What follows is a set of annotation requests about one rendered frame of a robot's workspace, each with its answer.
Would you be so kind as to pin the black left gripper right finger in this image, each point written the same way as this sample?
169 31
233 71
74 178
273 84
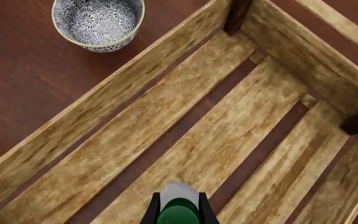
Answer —
207 212

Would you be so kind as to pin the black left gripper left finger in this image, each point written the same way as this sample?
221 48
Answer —
154 211

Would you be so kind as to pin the wooden slat tray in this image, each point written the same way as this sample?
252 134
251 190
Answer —
197 121

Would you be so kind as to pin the blue white patterned bowl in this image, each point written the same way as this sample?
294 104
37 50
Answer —
98 23

